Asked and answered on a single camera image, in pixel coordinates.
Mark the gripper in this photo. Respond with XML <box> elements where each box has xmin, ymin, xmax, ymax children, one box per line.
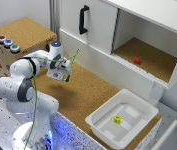
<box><xmin>46</xmin><ymin>60</ymin><xmax>73</xmax><ymax>83</ymax></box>

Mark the yellow block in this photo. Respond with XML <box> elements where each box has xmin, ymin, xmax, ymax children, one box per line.
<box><xmin>113</xmin><ymin>115</ymin><xmax>122</xmax><ymax>124</ymax></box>

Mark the pink block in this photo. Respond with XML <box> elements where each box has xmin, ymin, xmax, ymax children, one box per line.
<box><xmin>133</xmin><ymin>56</ymin><xmax>141</xmax><ymax>65</ymax></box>

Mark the green button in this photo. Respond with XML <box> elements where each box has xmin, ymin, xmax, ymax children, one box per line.
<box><xmin>9</xmin><ymin>43</ymin><xmax>21</xmax><ymax>54</ymax></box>

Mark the blue button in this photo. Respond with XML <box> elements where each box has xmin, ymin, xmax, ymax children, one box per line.
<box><xmin>2</xmin><ymin>38</ymin><xmax>14</xmax><ymax>49</ymax></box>

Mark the white sliding door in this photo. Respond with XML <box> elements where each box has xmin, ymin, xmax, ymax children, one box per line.
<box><xmin>59</xmin><ymin>0</ymin><xmax>119</xmax><ymax>55</ymax></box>

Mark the red button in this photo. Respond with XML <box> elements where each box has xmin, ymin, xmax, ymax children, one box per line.
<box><xmin>0</xmin><ymin>35</ymin><xmax>8</xmax><ymax>45</ymax></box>

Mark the white plastic box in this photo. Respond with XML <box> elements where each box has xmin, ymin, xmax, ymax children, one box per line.
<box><xmin>84</xmin><ymin>88</ymin><xmax>160</xmax><ymax>150</ymax></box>

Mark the white cabinet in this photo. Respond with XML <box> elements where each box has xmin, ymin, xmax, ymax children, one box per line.
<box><xmin>58</xmin><ymin>0</ymin><xmax>177</xmax><ymax>107</ymax></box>

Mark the green cable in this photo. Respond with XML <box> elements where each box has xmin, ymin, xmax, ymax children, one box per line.
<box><xmin>21</xmin><ymin>48</ymin><xmax>81</xmax><ymax>150</ymax></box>

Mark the black door handle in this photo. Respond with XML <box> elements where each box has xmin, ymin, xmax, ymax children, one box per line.
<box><xmin>78</xmin><ymin>4</ymin><xmax>90</xmax><ymax>36</ymax></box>

